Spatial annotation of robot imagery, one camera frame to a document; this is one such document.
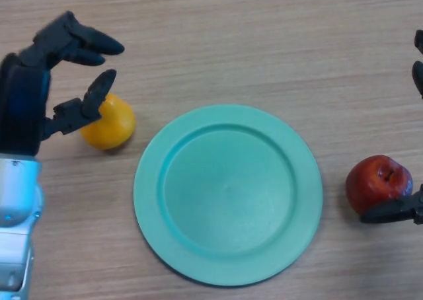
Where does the red apple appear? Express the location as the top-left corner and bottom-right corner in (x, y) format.
(345, 155), (414, 215)

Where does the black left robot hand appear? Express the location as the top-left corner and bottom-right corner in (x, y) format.
(0, 11), (126, 157)

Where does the green round plate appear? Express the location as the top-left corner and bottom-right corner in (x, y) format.
(133, 103), (324, 287)

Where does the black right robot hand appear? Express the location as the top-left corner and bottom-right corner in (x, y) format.
(359, 29), (423, 225)

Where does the yellow pear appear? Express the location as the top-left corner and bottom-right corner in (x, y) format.
(80, 93), (137, 151)

